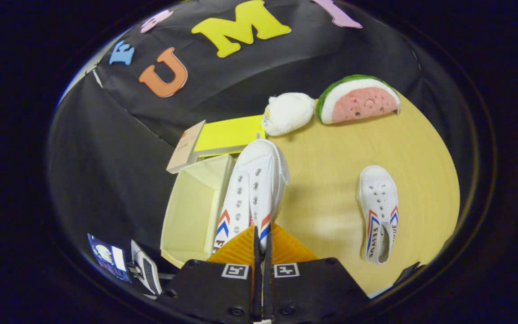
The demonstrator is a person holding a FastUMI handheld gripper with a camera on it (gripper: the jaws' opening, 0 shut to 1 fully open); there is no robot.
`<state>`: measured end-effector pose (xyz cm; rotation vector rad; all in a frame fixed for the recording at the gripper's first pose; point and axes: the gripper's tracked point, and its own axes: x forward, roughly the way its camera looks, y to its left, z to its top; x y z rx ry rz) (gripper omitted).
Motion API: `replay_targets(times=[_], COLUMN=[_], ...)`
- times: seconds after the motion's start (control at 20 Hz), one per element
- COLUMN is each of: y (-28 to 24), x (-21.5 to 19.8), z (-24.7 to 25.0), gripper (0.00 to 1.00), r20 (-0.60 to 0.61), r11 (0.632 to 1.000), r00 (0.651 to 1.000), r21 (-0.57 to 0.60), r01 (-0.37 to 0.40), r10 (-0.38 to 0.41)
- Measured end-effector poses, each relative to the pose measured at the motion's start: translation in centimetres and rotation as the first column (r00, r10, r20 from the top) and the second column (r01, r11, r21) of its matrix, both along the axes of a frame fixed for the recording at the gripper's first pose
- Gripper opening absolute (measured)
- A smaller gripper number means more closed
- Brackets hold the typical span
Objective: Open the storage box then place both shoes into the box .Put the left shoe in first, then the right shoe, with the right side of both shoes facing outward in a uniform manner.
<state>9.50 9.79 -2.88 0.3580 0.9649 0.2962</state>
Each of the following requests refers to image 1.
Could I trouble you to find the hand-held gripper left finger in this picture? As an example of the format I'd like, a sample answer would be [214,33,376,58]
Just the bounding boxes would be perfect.
[158,225,263,324]

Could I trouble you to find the dark blue display screen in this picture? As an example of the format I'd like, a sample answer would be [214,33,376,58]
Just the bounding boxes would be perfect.
[87,233,134,283]

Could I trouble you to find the white framed dark device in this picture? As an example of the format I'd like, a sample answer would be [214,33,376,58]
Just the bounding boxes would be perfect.
[130,240,163,295]

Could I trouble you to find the white canvas shoe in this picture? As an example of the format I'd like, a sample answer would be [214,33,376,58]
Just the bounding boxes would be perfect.
[357,165,399,265]
[212,139,290,255]

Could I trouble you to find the watermelon slice plush toy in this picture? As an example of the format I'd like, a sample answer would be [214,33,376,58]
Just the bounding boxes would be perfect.
[316,75,402,125]

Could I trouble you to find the white plush toy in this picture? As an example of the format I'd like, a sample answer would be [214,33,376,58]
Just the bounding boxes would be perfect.
[261,92,316,136]

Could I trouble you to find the translucent pale green storage box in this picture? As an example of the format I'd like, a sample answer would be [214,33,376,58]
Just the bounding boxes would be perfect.
[160,154,237,268]

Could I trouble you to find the yellow book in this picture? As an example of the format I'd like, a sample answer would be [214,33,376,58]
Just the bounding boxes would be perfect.
[194,115,266,158]

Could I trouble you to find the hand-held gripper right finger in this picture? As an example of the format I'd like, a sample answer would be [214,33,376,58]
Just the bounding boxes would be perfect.
[263,224,370,324]

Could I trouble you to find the black flat object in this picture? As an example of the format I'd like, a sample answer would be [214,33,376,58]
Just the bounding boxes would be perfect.
[394,262,421,286]

